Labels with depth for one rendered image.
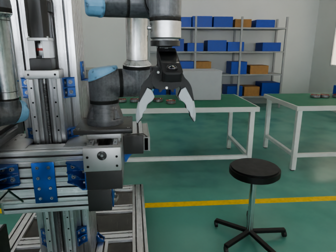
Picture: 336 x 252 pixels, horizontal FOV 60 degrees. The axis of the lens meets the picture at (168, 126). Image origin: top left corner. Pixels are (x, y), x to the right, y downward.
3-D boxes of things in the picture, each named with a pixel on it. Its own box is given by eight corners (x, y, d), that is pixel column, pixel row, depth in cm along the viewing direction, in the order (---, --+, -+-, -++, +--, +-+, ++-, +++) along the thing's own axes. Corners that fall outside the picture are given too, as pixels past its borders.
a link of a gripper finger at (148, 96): (137, 119, 78) (156, 90, 76) (137, 124, 72) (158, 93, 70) (127, 112, 77) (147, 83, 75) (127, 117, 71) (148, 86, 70)
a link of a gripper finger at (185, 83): (197, 96, 73) (178, 67, 71) (198, 97, 72) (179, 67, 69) (182, 107, 74) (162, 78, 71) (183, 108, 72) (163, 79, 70)
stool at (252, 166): (210, 218, 237) (213, 153, 223) (269, 215, 241) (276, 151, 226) (229, 266, 185) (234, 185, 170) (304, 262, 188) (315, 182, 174)
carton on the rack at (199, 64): (192, 72, 689) (192, 60, 681) (207, 72, 691) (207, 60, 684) (194, 74, 650) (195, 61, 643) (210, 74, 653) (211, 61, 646)
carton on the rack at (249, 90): (238, 93, 710) (239, 84, 705) (253, 93, 712) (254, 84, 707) (243, 96, 672) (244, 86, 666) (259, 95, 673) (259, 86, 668)
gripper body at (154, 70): (177, 87, 78) (177, 41, 75) (182, 92, 70) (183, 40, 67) (149, 88, 78) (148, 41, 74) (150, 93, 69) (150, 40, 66)
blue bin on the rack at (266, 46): (255, 51, 686) (255, 42, 681) (272, 51, 690) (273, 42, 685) (262, 51, 646) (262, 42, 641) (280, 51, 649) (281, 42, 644)
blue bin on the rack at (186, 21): (172, 28, 660) (172, 18, 654) (188, 28, 662) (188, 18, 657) (174, 27, 619) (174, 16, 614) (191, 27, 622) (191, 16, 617)
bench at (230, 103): (71, 151, 393) (66, 95, 374) (231, 147, 409) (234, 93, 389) (50, 179, 306) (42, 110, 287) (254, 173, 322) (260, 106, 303)
